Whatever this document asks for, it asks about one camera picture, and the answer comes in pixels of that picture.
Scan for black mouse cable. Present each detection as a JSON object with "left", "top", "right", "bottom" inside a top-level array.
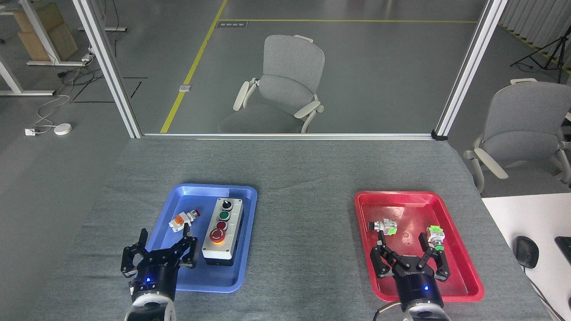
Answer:
[{"left": 522, "top": 267, "right": 568, "bottom": 321}]

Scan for green push button switch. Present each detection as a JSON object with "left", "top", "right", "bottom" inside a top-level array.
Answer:
[{"left": 427, "top": 226, "right": 446, "bottom": 251}]

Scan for brown cardboard boxes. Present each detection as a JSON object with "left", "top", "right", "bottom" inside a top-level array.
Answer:
[{"left": 12, "top": 2, "right": 79, "bottom": 62}]

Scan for silver aluminium post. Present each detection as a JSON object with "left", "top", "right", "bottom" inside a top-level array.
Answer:
[
  {"left": 73, "top": 0, "right": 142, "bottom": 138},
  {"left": 435, "top": 0, "right": 508, "bottom": 140}
]

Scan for black tripod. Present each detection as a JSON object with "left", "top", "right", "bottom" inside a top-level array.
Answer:
[{"left": 510, "top": 27, "right": 571, "bottom": 84}]

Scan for white desk leg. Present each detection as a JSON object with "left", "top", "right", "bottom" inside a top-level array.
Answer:
[{"left": 0, "top": 56, "right": 55, "bottom": 97}]

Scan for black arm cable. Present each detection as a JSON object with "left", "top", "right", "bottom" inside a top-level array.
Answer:
[{"left": 373, "top": 301, "right": 404, "bottom": 321}]

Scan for white floor cable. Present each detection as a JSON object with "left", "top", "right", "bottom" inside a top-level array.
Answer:
[{"left": 35, "top": 94, "right": 72, "bottom": 133}]

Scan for blue plastic tray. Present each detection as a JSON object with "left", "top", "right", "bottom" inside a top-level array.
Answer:
[{"left": 144, "top": 183, "right": 258, "bottom": 293}]

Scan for white desk frame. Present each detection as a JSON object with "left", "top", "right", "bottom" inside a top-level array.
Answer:
[{"left": 0, "top": 0, "right": 90, "bottom": 67}]

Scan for red plastic tray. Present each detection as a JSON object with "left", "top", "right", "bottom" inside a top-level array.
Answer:
[{"left": 354, "top": 191, "right": 485, "bottom": 303}]

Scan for grey office chair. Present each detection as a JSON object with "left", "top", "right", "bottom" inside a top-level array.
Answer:
[
  {"left": 463, "top": 78, "right": 571, "bottom": 193},
  {"left": 218, "top": 34, "right": 325, "bottom": 134}
]

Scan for silver aluminium rail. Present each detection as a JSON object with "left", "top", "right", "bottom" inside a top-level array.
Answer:
[{"left": 142, "top": 132, "right": 435, "bottom": 141}]

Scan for white side table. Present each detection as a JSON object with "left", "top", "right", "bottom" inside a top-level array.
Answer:
[{"left": 481, "top": 193, "right": 571, "bottom": 321}]

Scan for red push button switch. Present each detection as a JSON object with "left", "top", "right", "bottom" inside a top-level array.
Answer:
[{"left": 169, "top": 209, "right": 201, "bottom": 234}]

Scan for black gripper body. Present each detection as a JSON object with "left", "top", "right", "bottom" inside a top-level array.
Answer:
[
  {"left": 130, "top": 249, "right": 179, "bottom": 301},
  {"left": 393, "top": 258, "right": 444, "bottom": 310}
]

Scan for grey three-button control box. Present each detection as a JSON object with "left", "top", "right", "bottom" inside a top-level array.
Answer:
[{"left": 202, "top": 198, "right": 244, "bottom": 267}]

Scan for black keyboard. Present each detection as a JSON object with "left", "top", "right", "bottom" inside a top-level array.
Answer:
[{"left": 554, "top": 236, "right": 571, "bottom": 260}]

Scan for black computer mouse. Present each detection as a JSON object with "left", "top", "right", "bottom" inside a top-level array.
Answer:
[{"left": 513, "top": 235, "right": 539, "bottom": 269}]

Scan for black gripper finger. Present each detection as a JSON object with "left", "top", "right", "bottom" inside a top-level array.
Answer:
[
  {"left": 419, "top": 233, "right": 451, "bottom": 282},
  {"left": 370, "top": 232, "right": 402, "bottom": 279},
  {"left": 120, "top": 228, "right": 149, "bottom": 278},
  {"left": 167, "top": 223, "right": 199, "bottom": 269}
]

